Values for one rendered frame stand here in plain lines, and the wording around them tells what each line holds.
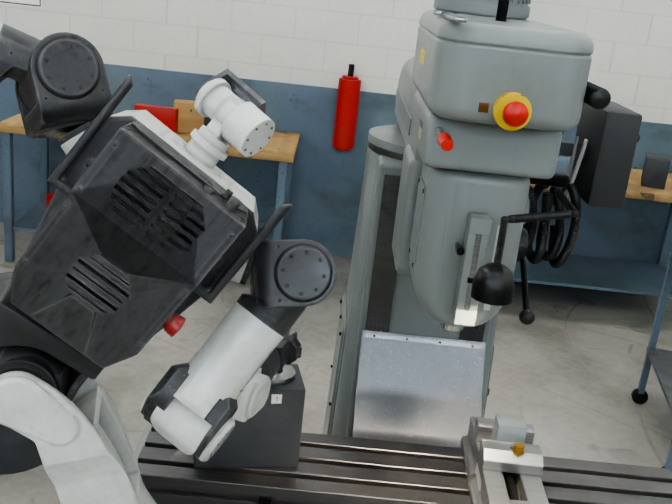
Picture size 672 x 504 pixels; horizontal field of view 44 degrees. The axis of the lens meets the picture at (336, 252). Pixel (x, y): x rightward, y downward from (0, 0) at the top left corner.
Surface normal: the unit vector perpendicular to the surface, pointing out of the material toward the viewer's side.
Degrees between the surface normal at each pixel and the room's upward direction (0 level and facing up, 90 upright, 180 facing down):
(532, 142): 90
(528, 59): 90
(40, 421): 90
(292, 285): 71
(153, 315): 96
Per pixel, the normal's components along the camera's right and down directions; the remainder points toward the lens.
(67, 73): 0.48, -0.04
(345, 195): -0.01, 0.32
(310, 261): 0.15, 0.00
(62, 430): 0.21, 0.33
